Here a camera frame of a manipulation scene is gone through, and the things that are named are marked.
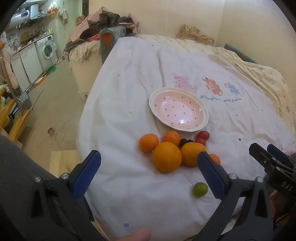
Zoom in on medium orange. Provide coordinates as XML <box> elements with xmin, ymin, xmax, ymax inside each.
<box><xmin>180</xmin><ymin>142</ymin><xmax>207</xmax><ymax>166</ymax></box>

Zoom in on white printed blanket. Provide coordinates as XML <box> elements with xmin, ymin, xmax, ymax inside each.
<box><xmin>76</xmin><ymin>35</ymin><xmax>296</xmax><ymax>241</ymax></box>

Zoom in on wooden rack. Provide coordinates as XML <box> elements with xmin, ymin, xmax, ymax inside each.
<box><xmin>0</xmin><ymin>89</ymin><xmax>31</xmax><ymax>142</ymax></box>

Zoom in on white kitchen cabinets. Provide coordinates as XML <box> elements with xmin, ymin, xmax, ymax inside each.
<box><xmin>11</xmin><ymin>44</ymin><xmax>44</xmax><ymax>91</ymax></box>

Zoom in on teal pillow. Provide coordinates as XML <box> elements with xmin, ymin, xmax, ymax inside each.
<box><xmin>224</xmin><ymin>44</ymin><xmax>258</xmax><ymax>64</ymax></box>

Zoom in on grey and orange bag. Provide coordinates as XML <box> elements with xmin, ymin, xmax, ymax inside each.
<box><xmin>99</xmin><ymin>25</ymin><xmax>127</xmax><ymax>66</ymax></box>

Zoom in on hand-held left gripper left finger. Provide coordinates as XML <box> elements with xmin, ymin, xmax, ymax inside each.
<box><xmin>31</xmin><ymin>150</ymin><xmax>107</xmax><ymax>241</ymax></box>

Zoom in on white range hood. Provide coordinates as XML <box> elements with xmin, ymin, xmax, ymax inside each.
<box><xmin>10</xmin><ymin>3</ymin><xmax>48</xmax><ymax>25</ymax></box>

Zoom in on pink hanging garment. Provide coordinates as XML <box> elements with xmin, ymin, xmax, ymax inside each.
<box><xmin>0</xmin><ymin>43</ymin><xmax>18</xmax><ymax>90</ymax></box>

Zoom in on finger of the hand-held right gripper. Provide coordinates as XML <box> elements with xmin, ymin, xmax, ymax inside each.
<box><xmin>267</xmin><ymin>144</ymin><xmax>295</xmax><ymax>165</ymax></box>
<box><xmin>249</xmin><ymin>143</ymin><xmax>274</xmax><ymax>169</ymax></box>

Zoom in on white bedside cabinet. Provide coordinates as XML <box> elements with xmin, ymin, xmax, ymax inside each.
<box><xmin>69</xmin><ymin>42</ymin><xmax>102</xmax><ymax>100</ymax></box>

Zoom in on pile of clothes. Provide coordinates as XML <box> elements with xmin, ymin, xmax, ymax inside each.
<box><xmin>63</xmin><ymin>6</ymin><xmax>140</xmax><ymax>54</ymax></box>

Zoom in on large round orange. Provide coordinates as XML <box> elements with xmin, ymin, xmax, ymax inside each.
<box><xmin>152</xmin><ymin>141</ymin><xmax>183</xmax><ymax>172</ymax></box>

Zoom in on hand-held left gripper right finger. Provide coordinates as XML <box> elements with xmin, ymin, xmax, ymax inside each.
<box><xmin>192</xmin><ymin>151</ymin><xmax>275</xmax><ymax>241</ymax></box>

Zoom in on white washing machine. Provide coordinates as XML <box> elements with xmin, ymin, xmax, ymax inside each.
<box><xmin>35</xmin><ymin>35</ymin><xmax>57</xmax><ymax>71</ymax></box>

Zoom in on green lime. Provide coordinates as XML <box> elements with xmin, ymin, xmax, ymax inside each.
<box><xmin>191</xmin><ymin>182</ymin><xmax>208</xmax><ymax>198</ymax></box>

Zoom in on floral pillow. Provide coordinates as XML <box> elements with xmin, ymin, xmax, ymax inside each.
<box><xmin>176</xmin><ymin>24</ymin><xmax>215</xmax><ymax>45</ymax></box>

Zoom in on pink seed-patterned bowl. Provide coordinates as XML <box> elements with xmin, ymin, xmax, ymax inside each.
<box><xmin>149</xmin><ymin>87</ymin><xmax>209</xmax><ymax>132</ymax></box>

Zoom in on person's right hand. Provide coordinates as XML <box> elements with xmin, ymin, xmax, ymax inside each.
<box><xmin>269</xmin><ymin>189</ymin><xmax>278</xmax><ymax>210</ymax></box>

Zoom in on person's left hand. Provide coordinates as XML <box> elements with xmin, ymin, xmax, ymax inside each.
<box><xmin>114</xmin><ymin>228</ymin><xmax>152</xmax><ymax>241</ymax></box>

